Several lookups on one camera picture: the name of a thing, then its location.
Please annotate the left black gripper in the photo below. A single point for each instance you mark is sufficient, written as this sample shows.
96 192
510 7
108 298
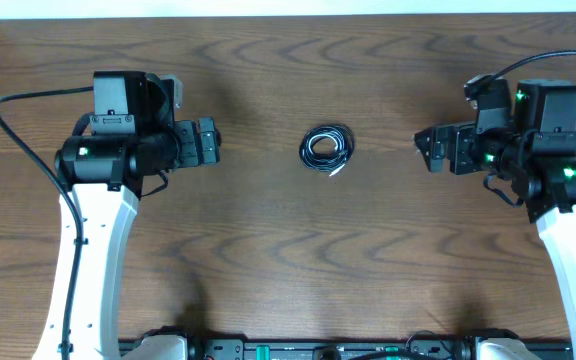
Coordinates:
189 133

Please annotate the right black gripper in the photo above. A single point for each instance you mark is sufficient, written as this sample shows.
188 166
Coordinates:
460 138

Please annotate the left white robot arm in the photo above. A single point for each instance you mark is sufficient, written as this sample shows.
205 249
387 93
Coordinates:
131 134

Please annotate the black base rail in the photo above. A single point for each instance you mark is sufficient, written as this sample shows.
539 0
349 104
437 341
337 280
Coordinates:
173 343

